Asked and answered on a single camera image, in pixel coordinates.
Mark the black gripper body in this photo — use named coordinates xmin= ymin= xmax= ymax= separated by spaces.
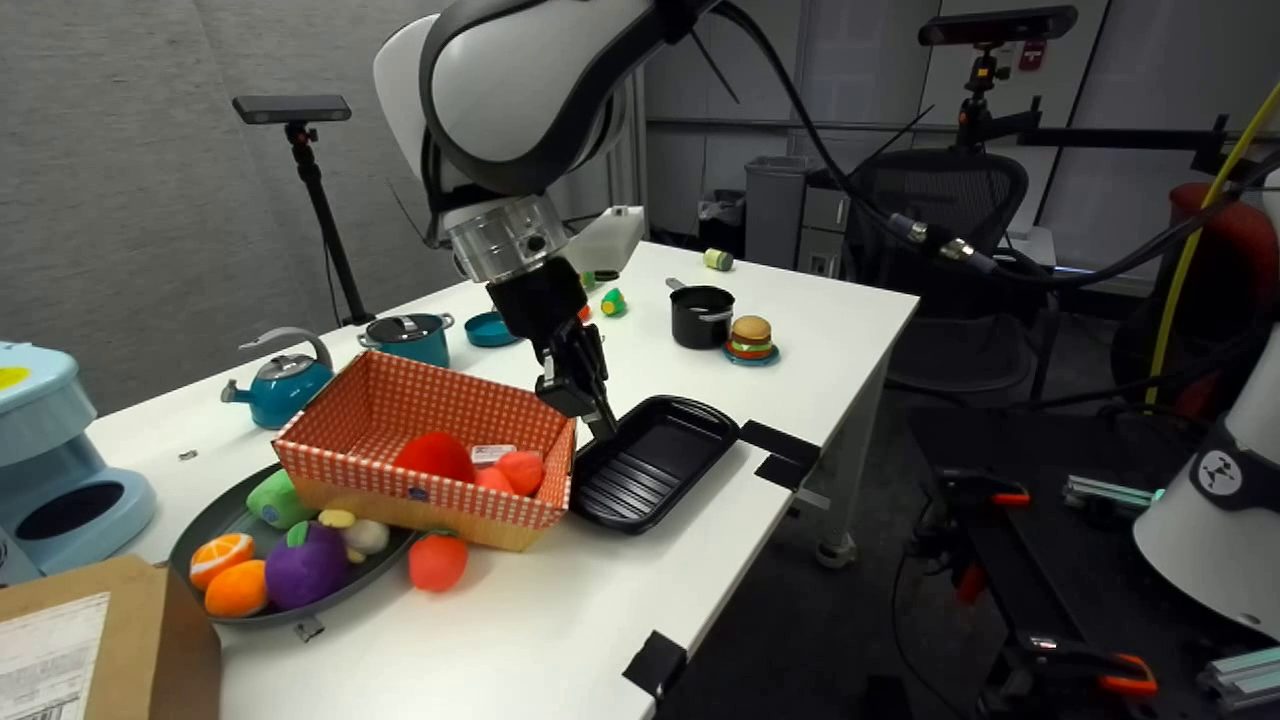
xmin=478 ymin=253 xmax=598 ymax=347

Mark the brown cardboard box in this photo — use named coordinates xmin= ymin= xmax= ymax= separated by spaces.
xmin=0 ymin=553 xmax=226 ymax=720

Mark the small blue dish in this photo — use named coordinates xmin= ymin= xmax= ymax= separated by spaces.
xmin=458 ymin=307 xmax=528 ymax=352

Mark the black ribbed grill tray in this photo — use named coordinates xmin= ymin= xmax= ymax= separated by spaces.
xmin=568 ymin=391 xmax=742 ymax=538

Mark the black toy cup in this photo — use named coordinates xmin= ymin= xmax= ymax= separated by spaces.
xmin=665 ymin=281 xmax=741 ymax=352

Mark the teal toy pot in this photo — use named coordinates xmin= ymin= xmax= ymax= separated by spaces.
xmin=355 ymin=307 xmax=458 ymax=370

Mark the red plush toy pepper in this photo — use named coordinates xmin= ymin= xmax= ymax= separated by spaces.
xmin=390 ymin=427 xmax=478 ymax=487

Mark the toy burger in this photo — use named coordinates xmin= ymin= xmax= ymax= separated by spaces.
xmin=721 ymin=312 xmax=781 ymax=369

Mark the black table clamp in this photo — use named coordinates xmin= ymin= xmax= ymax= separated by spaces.
xmin=621 ymin=628 xmax=691 ymax=697
xmin=736 ymin=414 xmax=825 ymax=490

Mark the yellow toy banana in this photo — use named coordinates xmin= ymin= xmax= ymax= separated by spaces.
xmin=316 ymin=503 xmax=390 ymax=568

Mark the grey trash bin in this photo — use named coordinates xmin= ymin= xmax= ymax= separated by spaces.
xmin=741 ymin=155 xmax=810 ymax=262

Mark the blue toy kettle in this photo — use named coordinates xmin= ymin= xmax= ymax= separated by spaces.
xmin=216 ymin=325 xmax=337 ymax=430

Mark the white table leg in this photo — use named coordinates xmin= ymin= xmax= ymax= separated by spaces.
xmin=804 ymin=370 xmax=895 ymax=572

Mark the green toy vegetable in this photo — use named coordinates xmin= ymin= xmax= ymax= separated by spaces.
xmin=239 ymin=469 xmax=316 ymax=535

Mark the purple toy eggplant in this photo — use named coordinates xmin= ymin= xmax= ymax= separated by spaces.
xmin=260 ymin=535 xmax=358 ymax=614

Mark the dark round plate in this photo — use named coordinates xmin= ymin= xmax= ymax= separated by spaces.
xmin=166 ymin=461 xmax=414 ymax=630

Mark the black office chair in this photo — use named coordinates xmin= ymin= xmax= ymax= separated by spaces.
xmin=844 ymin=144 xmax=1060 ymax=405

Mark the orange toy slice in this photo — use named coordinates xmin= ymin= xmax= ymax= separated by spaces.
xmin=189 ymin=526 xmax=260 ymax=597

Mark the orange toy fruit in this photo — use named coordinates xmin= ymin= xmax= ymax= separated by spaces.
xmin=199 ymin=556 xmax=272 ymax=624

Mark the grey backdrop curtain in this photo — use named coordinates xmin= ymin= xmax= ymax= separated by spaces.
xmin=0 ymin=0 xmax=610 ymax=412

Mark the light blue toy toaster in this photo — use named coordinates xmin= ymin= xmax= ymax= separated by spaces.
xmin=0 ymin=334 xmax=161 ymax=585

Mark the red and black chair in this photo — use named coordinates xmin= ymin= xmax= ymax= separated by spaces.
xmin=1113 ymin=171 xmax=1280 ymax=421

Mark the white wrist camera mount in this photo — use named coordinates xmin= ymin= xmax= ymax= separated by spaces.
xmin=555 ymin=200 xmax=653 ymax=281

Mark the thin black camera tripod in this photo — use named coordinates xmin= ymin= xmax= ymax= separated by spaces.
xmin=281 ymin=117 xmax=377 ymax=329

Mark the black bar camera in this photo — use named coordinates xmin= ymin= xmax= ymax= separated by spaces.
xmin=230 ymin=92 xmax=355 ymax=126

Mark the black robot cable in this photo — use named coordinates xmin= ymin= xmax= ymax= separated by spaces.
xmin=685 ymin=0 xmax=1280 ymax=296

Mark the orange handled clamp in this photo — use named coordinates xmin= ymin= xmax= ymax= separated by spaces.
xmin=1024 ymin=630 xmax=1164 ymax=704
xmin=930 ymin=473 xmax=1035 ymax=520

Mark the black stereo camera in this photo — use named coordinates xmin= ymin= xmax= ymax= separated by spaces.
xmin=916 ymin=0 xmax=1082 ymax=51

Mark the yellow cable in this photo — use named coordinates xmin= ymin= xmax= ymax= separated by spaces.
xmin=1138 ymin=75 xmax=1280 ymax=409

